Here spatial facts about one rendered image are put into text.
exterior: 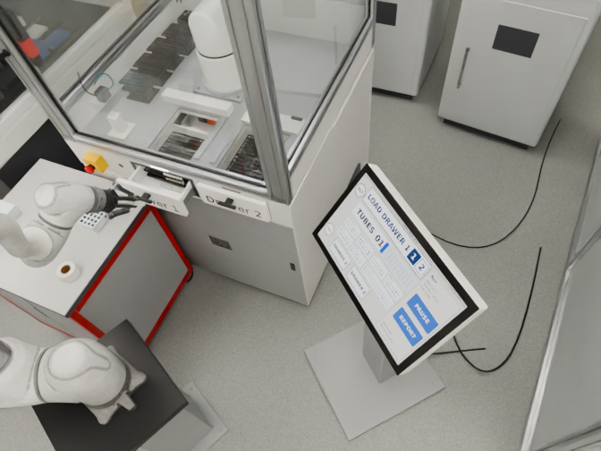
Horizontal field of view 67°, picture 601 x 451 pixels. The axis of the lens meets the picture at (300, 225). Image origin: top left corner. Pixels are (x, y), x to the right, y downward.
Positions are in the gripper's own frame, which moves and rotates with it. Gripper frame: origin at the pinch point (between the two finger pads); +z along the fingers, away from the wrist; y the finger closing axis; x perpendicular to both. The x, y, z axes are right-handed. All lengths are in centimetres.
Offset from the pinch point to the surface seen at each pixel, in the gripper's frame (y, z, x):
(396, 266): 8, -16, -97
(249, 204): 10.7, 10.1, -39.4
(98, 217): -12.1, 8.8, 22.0
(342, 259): 4, -6, -81
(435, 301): 4, -23, -109
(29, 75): 34, -19, 40
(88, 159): 9.2, 8.6, 33.0
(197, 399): -89, 50, -22
